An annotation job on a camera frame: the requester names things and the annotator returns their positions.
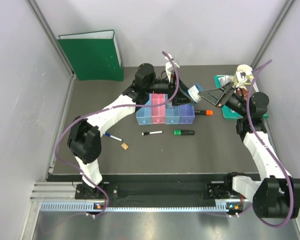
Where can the orange highlighter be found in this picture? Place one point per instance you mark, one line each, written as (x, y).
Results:
(203, 112)

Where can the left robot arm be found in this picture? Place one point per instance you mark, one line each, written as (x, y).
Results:
(84, 140)

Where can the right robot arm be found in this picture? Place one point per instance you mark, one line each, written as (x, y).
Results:
(277, 195)

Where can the yellow mug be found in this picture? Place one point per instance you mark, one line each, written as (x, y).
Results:
(244, 67)

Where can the light blue drawer box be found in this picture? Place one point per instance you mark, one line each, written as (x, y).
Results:
(172, 116)

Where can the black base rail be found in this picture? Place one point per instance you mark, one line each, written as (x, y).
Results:
(164, 194)

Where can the crumpled silver wrapper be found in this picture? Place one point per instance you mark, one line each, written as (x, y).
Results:
(225, 79)

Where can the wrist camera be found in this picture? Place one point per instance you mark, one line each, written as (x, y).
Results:
(170, 67)
(242, 77)

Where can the blue white pen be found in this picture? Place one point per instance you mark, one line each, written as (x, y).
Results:
(113, 137)

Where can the blue end drawer box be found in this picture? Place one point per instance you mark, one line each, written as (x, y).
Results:
(144, 116)

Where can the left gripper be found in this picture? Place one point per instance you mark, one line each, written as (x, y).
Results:
(182, 97)

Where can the small yellow eraser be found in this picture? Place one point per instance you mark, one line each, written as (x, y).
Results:
(125, 146)

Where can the blue gel jar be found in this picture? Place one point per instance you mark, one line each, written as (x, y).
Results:
(194, 93)

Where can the black white marker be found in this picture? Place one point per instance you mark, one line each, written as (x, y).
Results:
(146, 133)

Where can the green highlighter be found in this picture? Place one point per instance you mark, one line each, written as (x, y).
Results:
(179, 132)

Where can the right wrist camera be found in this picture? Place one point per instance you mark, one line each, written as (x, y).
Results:
(242, 77)

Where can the green ring binder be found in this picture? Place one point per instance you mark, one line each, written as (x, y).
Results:
(93, 55)

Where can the pink drawer box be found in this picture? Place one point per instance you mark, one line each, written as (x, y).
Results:
(158, 113)

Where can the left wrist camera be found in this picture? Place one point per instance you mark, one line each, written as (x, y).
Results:
(170, 67)

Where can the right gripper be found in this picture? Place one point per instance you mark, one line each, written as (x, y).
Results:
(228, 89)

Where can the teal tray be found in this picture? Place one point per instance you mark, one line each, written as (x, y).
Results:
(228, 113)

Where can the purple drawer box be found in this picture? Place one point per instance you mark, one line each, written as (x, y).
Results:
(187, 114)

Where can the clear paperclip jar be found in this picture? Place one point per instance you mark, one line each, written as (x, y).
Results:
(170, 106)

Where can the red brown box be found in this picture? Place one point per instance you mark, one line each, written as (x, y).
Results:
(243, 92)

